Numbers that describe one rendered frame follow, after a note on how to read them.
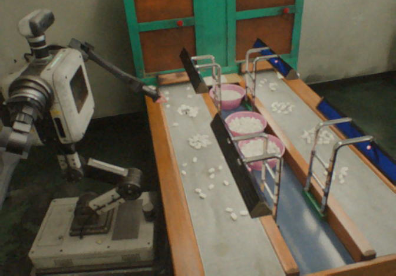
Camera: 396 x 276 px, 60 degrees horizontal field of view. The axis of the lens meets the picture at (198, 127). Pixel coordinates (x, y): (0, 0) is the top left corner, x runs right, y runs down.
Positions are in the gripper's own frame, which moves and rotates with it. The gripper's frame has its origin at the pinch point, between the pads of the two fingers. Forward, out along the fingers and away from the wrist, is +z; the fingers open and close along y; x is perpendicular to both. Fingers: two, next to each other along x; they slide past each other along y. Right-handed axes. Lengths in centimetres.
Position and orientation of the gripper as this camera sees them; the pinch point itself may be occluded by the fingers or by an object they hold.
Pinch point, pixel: (165, 101)
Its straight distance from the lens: 233.0
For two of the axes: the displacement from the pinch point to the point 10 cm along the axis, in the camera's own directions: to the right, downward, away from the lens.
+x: -5.8, 7.4, 3.4
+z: 7.9, 4.1, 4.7
